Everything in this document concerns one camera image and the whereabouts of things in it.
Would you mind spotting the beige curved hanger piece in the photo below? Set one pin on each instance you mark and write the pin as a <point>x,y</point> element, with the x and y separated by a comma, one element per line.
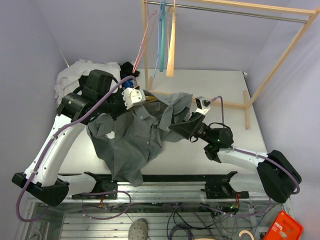
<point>246,233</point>

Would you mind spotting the grey perforated shoe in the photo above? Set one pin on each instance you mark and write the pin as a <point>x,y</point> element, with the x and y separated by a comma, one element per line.
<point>138,230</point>

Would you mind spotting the yellow hanger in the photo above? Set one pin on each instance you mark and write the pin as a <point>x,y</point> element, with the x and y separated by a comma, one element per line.
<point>150,98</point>

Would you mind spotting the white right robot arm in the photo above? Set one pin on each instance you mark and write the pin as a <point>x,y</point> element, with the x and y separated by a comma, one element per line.
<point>270,173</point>

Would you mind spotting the black garment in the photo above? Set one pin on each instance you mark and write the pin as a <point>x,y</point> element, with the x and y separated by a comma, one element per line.
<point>126,69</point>

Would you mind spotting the grey shirt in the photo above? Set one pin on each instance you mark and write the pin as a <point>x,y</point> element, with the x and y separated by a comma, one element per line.
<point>136,137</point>

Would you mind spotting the white shirt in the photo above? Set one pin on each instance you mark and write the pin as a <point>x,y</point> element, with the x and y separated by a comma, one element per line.
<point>68,79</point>

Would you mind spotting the teal hanger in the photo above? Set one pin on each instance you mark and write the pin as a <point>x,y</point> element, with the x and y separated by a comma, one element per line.
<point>162,37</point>

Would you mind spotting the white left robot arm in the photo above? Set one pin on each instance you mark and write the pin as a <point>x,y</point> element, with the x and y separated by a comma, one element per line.
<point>99,93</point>

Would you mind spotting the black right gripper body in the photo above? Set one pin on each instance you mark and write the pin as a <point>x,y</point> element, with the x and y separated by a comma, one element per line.
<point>202,130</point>

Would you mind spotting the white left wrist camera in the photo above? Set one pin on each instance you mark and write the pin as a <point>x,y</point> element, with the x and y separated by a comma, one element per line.
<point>127,103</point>

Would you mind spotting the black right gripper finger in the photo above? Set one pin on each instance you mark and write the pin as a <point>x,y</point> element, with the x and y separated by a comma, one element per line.
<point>187,114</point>
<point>184,129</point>

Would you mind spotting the aluminium rail frame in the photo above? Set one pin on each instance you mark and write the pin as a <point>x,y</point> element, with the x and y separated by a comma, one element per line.
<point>176,210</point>

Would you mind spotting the orange plastic case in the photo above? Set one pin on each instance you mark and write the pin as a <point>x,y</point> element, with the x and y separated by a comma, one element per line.
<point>284,227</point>

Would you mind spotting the light blue hanger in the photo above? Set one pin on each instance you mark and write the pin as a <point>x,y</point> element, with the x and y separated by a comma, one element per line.
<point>159,37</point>

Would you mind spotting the wooden clothes rack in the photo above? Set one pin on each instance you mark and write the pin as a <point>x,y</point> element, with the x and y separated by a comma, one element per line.
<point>218,100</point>

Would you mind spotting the blue plaid shirt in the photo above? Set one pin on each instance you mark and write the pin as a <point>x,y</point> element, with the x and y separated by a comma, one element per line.
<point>129,83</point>

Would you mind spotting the pink wire hanger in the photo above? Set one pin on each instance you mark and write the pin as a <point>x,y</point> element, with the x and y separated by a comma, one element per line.
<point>148,24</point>

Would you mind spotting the natural wooden hanger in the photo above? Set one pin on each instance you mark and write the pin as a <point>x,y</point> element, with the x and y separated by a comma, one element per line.
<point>171,53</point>

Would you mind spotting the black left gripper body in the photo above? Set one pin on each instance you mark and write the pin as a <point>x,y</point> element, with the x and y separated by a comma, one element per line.
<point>116,104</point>

